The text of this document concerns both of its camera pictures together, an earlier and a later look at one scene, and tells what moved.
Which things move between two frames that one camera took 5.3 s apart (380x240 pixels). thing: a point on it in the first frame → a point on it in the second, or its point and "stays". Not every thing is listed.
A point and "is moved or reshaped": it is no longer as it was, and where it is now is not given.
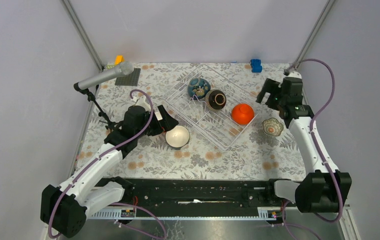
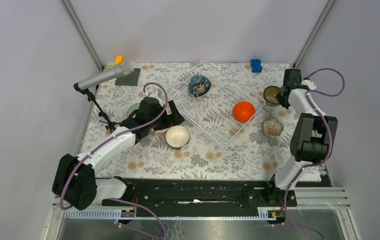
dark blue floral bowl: (197, 87) stays
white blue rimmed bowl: (178, 137) stays
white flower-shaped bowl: (271, 126) stays
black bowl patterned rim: (215, 100) is moved or reshaped
